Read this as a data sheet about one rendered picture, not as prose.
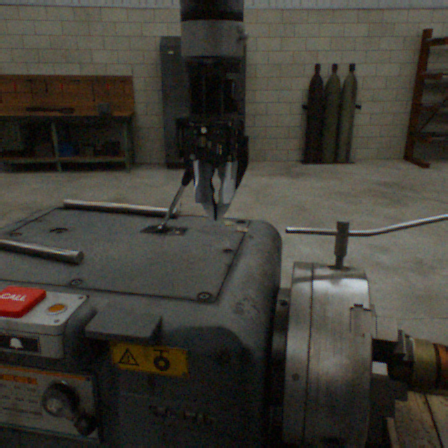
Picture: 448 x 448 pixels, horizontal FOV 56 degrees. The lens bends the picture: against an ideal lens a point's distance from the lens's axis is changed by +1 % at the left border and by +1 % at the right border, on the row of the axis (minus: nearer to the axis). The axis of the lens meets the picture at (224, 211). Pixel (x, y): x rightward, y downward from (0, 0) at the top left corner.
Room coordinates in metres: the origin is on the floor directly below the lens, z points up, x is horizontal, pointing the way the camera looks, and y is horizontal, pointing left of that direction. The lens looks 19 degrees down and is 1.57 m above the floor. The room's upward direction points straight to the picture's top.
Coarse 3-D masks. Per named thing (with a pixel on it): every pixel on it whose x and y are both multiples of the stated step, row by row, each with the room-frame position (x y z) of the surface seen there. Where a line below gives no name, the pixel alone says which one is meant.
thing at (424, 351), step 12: (408, 336) 0.63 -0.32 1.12; (420, 348) 0.61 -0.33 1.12; (432, 348) 0.60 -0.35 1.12; (444, 348) 0.61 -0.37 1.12; (420, 360) 0.59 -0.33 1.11; (432, 360) 0.59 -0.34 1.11; (444, 360) 0.59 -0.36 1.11; (396, 372) 0.60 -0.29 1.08; (408, 372) 0.59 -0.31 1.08; (420, 372) 0.58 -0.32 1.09; (432, 372) 0.58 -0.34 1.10; (444, 372) 0.58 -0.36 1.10; (408, 384) 0.59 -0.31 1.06; (420, 384) 0.58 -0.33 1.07; (432, 384) 0.57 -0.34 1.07; (444, 384) 0.57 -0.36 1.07
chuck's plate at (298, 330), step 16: (304, 272) 0.65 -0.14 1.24; (304, 288) 0.61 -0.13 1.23; (304, 304) 0.58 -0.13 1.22; (288, 320) 0.57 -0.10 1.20; (304, 320) 0.56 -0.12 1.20; (288, 336) 0.55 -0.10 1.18; (304, 336) 0.54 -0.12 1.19; (288, 352) 0.53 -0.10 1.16; (304, 352) 0.53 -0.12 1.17; (288, 368) 0.52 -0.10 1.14; (304, 368) 0.52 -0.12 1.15; (288, 384) 0.51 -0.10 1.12; (304, 384) 0.51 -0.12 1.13; (288, 400) 0.51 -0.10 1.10; (304, 400) 0.51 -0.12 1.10; (288, 416) 0.51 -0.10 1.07; (304, 416) 0.50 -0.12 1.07; (288, 432) 0.52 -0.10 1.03
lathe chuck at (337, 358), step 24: (312, 288) 0.61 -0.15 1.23; (336, 288) 0.61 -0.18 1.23; (360, 288) 0.61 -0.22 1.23; (312, 312) 0.57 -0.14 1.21; (336, 312) 0.57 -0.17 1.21; (312, 336) 0.54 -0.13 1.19; (336, 336) 0.54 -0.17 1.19; (360, 336) 0.53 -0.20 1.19; (312, 360) 0.52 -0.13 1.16; (336, 360) 0.52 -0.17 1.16; (360, 360) 0.51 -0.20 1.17; (312, 384) 0.51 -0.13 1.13; (336, 384) 0.50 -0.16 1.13; (360, 384) 0.50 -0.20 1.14; (312, 408) 0.50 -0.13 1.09; (336, 408) 0.49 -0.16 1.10; (360, 408) 0.49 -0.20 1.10; (312, 432) 0.50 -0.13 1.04; (336, 432) 0.50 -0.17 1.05; (360, 432) 0.49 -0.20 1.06
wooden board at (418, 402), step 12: (408, 396) 0.75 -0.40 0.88; (420, 396) 0.75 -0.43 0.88; (432, 396) 0.75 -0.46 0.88; (444, 396) 0.75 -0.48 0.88; (396, 408) 0.72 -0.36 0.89; (408, 408) 0.72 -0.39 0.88; (420, 408) 0.72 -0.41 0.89; (444, 408) 0.72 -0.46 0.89; (384, 420) 0.68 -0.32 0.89; (408, 420) 0.69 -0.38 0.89; (432, 420) 0.70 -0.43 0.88; (444, 420) 0.69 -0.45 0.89; (384, 432) 0.67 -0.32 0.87; (396, 432) 0.66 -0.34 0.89; (408, 432) 0.66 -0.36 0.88; (420, 432) 0.66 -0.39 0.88; (432, 432) 0.66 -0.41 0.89; (444, 432) 0.66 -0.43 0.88; (396, 444) 0.61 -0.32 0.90; (408, 444) 0.63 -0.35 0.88; (420, 444) 0.63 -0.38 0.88; (432, 444) 0.63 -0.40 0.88; (444, 444) 0.63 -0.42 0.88
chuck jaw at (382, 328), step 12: (360, 312) 0.57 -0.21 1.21; (360, 324) 0.55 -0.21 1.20; (372, 324) 0.56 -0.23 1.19; (384, 324) 0.56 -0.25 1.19; (396, 324) 0.56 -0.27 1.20; (372, 336) 0.55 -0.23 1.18; (384, 336) 0.55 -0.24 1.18; (396, 336) 0.55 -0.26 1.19; (372, 348) 0.57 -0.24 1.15; (384, 348) 0.56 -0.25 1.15; (396, 348) 0.57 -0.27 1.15; (408, 348) 0.59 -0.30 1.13; (384, 360) 0.59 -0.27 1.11; (396, 360) 0.58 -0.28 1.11; (408, 360) 0.57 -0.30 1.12
